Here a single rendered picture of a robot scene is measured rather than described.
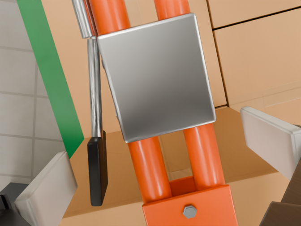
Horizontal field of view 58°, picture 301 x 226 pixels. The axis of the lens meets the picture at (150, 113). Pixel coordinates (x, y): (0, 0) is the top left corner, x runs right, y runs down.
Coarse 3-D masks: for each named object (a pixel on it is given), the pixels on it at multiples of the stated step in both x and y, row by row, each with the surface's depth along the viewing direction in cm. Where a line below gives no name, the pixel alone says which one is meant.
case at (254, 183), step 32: (224, 128) 55; (128, 160) 49; (224, 160) 40; (256, 160) 38; (128, 192) 37; (256, 192) 34; (64, 224) 34; (96, 224) 34; (128, 224) 34; (256, 224) 35
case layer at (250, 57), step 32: (64, 0) 66; (128, 0) 67; (192, 0) 68; (224, 0) 68; (256, 0) 68; (288, 0) 68; (64, 32) 68; (224, 32) 69; (256, 32) 70; (288, 32) 70; (64, 64) 69; (224, 64) 71; (256, 64) 71; (288, 64) 71; (224, 96) 72; (256, 96) 73; (288, 96) 73
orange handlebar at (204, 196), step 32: (96, 0) 16; (160, 0) 17; (192, 128) 18; (160, 160) 19; (192, 160) 19; (160, 192) 19; (192, 192) 19; (224, 192) 18; (160, 224) 19; (192, 224) 19; (224, 224) 19
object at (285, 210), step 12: (300, 168) 10; (300, 180) 9; (288, 192) 9; (300, 192) 9; (276, 204) 8; (288, 204) 7; (300, 204) 8; (264, 216) 7; (276, 216) 7; (288, 216) 7; (300, 216) 7
